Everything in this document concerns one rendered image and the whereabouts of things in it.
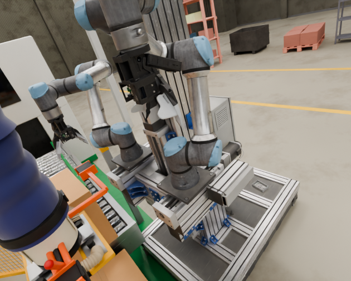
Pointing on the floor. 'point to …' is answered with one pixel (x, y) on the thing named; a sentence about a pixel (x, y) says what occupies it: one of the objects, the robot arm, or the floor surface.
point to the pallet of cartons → (304, 37)
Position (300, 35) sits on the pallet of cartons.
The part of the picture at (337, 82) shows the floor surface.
